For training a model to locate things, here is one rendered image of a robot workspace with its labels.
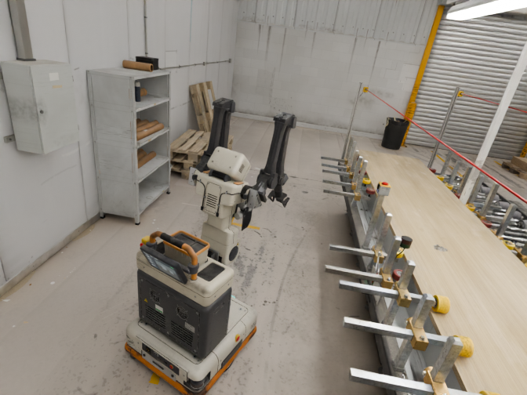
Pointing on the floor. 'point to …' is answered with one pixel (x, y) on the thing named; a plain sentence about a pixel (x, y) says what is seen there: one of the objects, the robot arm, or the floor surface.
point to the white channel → (496, 113)
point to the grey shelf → (158, 85)
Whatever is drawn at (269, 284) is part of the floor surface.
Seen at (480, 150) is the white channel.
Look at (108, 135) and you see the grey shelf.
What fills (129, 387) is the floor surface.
